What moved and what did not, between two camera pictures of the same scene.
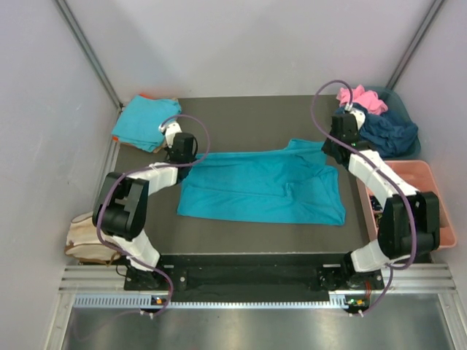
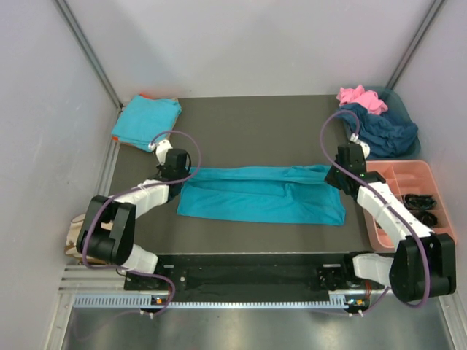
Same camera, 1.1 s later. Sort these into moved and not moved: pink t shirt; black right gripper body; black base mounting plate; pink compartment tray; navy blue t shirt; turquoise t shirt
Moved: turquoise t shirt; black right gripper body
Not moved: navy blue t shirt; black base mounting plate; pink compartment tray; pink t shirt
